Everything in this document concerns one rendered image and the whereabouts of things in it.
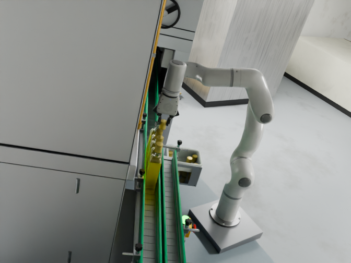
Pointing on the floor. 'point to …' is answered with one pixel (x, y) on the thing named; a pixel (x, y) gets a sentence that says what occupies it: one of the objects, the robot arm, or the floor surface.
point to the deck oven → (245, 43)
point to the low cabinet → (323, 69)
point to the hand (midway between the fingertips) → (163, 120)
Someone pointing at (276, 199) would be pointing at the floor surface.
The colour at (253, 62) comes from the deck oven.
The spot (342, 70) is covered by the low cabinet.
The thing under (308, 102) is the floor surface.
